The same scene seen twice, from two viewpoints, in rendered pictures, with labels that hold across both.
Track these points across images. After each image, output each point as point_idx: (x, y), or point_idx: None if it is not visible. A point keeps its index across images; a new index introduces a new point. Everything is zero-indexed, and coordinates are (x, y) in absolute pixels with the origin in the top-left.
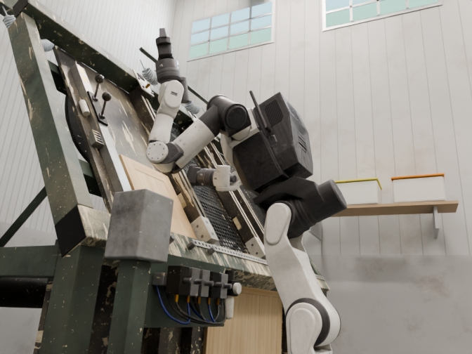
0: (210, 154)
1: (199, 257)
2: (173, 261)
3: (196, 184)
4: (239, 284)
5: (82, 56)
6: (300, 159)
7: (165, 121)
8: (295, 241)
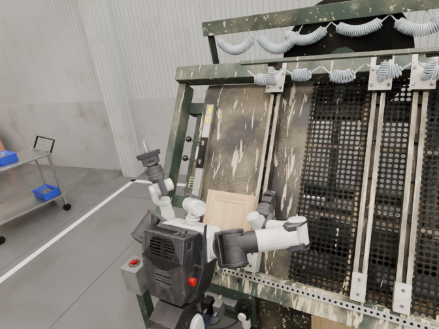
0: (377, 133)
1: (221, 282)
2: None
3: None
4: (242, 316)
5: (223, 82)
6: (155, 293)
7: (160, 209)
8: None
